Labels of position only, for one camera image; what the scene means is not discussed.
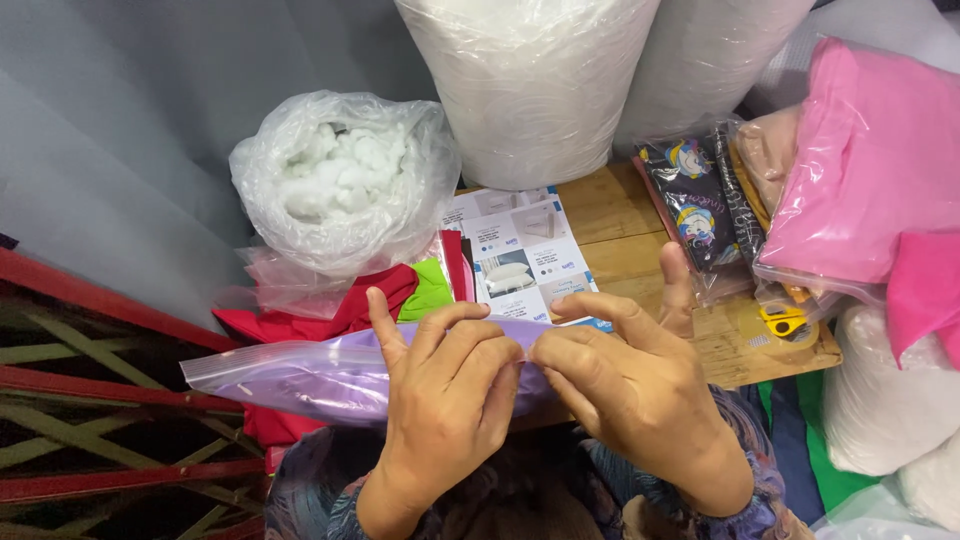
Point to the person's left hand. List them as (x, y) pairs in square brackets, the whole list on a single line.
[(439, 420)]

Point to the person's right hand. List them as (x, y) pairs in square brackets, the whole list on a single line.
[(645, 397)]

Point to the purple cloth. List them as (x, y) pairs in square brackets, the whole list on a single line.
[(315, 375)]

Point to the lime green cloth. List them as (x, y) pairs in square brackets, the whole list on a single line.
[(429, 292)]

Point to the clear tape roll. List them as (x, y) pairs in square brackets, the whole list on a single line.
[(757, 330)]

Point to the person's patterned purple clothing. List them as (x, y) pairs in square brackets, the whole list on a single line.
[(322, 487)]

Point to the red cloth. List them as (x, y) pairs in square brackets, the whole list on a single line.
[(330, 311)]

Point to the blue cloth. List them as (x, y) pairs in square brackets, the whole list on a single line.
[(795, 442)]

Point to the yellow scissors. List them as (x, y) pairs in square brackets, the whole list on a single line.
[(784, 321)]

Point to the clear packets of folded cloth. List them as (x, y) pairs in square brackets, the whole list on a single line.
[(457, 262)]

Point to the printed pillow brochure sheet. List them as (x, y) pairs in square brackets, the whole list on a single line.
[(525, 251)]

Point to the black cartoon print fabric packet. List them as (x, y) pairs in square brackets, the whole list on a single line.
[(694, 210)]

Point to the black lettered fabric packet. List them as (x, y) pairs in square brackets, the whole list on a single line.
[(742, 210)]

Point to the clear bag of white stuffing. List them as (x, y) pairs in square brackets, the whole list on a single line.
[(341, 184)]

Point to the beige fabric packet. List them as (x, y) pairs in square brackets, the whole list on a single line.
[(769, 157)]

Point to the magenta cloth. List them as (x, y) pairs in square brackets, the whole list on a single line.
[(926, 289)]

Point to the pink fabric in plastic bag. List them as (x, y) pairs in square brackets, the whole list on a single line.
[(870, 165)]

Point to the large plastic-wrapped white wadding roll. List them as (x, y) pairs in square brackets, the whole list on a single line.
[(705, 67), (529, 90)]

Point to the red metal folding gate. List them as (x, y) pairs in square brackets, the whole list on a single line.
[(105, 420)]

